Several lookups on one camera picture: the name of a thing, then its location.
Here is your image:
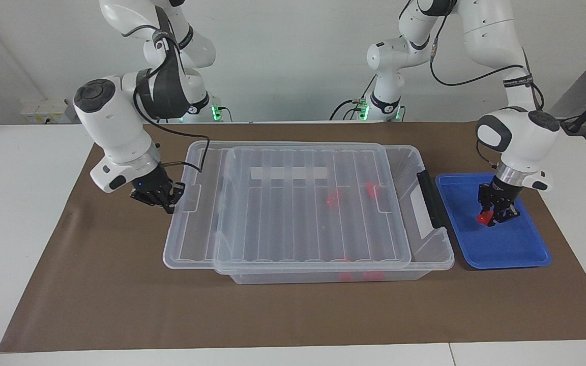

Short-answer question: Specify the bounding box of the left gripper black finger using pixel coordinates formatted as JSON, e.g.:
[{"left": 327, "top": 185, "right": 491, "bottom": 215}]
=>
[
  {"left": 495, "top": 202, "right": 521, "bottom": 227},
  {"left": 479, "top": 185, "right": 494, "bottom": 214}
]

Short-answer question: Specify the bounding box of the clear ribbed box lid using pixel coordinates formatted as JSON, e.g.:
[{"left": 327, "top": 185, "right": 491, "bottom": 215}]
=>
[{"left": 163, "top": 141, "right": 411, "bottom": 275}]

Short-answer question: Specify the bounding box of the blue plastic tray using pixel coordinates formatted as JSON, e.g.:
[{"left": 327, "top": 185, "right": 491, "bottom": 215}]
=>
[{"left": 434, "top": 173, "right": 553, "bottom": 270}]

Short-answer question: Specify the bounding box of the clear plastic storage box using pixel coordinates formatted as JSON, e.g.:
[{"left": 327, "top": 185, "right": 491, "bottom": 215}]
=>
[{"left": 214, "top": 144, "right": 455, "bottom": 284}]

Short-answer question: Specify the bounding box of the white power strip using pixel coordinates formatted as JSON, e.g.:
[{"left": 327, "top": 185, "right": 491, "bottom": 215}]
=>
[{"left": 21, "top": 99, "right": 81, "bottom": 124}]

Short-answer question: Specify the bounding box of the brown table mat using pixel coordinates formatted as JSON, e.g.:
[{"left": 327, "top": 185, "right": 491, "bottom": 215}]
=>
[{"left": 0, "top": 122, "right": 586, "bottom": 353}]

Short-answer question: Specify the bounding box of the black box latch handle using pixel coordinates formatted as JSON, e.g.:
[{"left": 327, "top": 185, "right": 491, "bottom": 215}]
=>
[{"left": 417, "top": 170, "right": 449, "bottom": 230}]

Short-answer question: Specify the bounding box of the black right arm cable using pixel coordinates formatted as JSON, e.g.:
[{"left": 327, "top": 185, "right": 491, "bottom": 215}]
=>
[{"left": 120, "top": 5, "right": 210, "bottom": 173}]

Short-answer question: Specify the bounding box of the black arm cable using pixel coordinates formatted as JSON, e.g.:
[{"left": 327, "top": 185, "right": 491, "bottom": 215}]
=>
[
  {"left": 120, "top": 5, "right": 210, "bottom": 173},
  {"left": 428, "top": 0, "right": 545, "bottom": 171}
]

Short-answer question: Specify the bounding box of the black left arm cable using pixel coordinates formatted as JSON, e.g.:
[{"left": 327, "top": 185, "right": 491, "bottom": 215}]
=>
[{"left": 428, "top": 0, "right": 545, "bottom": 171}]

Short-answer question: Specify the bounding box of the black base cable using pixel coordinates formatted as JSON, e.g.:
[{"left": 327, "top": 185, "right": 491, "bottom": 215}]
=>
[{"left": 330, "top": 81, "right": 377, "bottom": 121}]

